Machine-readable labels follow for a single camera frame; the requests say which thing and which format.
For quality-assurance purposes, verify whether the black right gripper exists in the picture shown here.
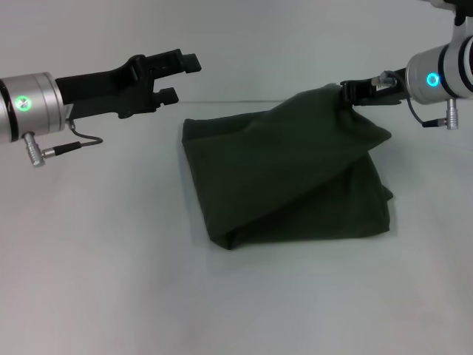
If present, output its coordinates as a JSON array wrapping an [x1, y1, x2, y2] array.
[[338, 67, 413, 112]]

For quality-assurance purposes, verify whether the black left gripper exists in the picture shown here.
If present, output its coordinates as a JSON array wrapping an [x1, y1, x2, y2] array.
[[54, 48, 203, 120]]

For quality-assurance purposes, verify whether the dark green t-shirt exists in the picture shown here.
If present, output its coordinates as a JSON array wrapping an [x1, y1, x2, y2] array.
[[180, 83, 395, 252]]

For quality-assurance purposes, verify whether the silver right cable connector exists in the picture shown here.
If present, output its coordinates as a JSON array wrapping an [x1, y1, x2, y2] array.
[[371, 70, 396, 90]]

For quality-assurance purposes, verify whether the silver cable connector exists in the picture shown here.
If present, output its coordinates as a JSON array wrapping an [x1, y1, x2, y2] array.
[[22, 132, 56, 169], [371, 70, 396, 90]]

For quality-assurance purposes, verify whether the dark left arm cable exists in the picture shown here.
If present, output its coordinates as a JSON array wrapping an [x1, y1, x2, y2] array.
[[53, 118, 103, 156]]

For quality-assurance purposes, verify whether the silver left cable connector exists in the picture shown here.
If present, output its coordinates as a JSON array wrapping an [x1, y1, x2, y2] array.
[[22, 132, 56, 169]]

